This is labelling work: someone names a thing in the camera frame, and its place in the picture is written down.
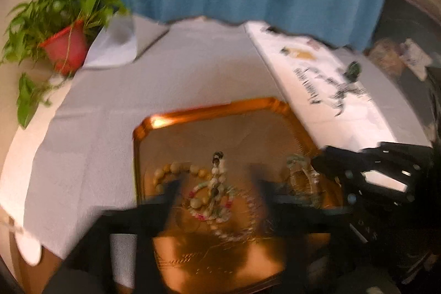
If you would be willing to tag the brown crumpled bag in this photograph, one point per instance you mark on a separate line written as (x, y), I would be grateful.
(384, 51)

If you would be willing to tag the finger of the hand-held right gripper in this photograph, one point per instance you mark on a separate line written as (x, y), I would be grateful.
(382, 194)
(344, 159)

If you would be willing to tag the potted plant with red pot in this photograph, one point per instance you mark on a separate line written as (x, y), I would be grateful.
(65, 42)

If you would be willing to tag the gold metal tray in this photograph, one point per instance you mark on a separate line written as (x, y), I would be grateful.
(206, 128)

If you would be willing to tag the white printed card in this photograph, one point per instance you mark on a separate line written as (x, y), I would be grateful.
(417, 56)

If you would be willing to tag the white deer printed cloth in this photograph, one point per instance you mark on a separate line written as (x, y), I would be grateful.
(361, 121)

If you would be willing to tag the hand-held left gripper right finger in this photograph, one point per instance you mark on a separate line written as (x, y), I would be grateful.
(274, 202)

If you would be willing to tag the grey tablecloth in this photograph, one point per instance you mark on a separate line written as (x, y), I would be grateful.
(189, 66)

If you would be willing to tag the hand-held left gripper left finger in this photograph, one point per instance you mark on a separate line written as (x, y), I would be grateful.
(169, 199)

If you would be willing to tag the pale blue folded cloth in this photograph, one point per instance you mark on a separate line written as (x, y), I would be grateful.
(110, 46)

